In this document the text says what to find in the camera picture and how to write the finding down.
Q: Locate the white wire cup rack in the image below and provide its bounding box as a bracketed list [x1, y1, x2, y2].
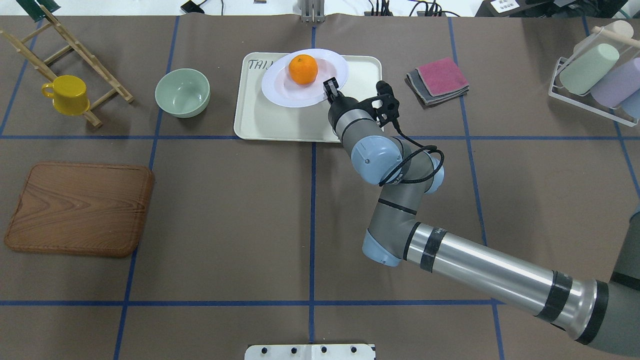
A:
[548, 20, 639, 127]

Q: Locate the wooden drying rack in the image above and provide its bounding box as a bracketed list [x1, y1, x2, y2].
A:
[0, 4, 135, 129]

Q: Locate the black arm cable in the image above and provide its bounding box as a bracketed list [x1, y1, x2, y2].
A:
[378, 117, 446, 187]

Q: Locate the beige cup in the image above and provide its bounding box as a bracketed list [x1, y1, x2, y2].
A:
[573, 20, 634, 54]

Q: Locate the yellow mug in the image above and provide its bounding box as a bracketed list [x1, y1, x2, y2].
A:
[41, 75, 90, 116]

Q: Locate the purple cup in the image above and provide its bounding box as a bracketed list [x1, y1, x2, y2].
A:
[590, 57, 640, 109]

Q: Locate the cream bear tray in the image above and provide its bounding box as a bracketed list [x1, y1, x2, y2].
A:
[233, 52, 383, 142]

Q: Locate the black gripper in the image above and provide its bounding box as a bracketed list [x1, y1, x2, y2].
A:
[323, 77, 400, 126]

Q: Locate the grey cloth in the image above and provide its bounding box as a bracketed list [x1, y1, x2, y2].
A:
[406, 69, 469, 107]

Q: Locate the green cup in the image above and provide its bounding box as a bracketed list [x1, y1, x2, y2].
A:
[558, 43, 620, 96]

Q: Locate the blue cup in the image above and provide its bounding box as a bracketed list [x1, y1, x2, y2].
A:
[620, 89, 640, 119]

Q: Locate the orange fruit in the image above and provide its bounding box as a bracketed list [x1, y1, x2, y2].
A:
[287, 54, 319, 85]

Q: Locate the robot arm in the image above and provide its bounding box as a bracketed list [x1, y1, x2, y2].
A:
[322, 77, 640, 358]

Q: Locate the wooden cutting board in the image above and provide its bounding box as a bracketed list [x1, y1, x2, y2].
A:
[4, 161, 154, 258]

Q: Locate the pink cloth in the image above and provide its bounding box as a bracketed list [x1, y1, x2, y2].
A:
[416, 57, 469, 97]

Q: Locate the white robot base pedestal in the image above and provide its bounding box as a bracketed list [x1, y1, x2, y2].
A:
[244, 343, 377, 360]

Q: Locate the white round plate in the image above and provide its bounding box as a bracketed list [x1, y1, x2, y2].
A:
[261, 48, 349, 109]

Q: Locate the green bowl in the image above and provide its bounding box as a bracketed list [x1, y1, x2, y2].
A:
[154, 68, 211, 119]

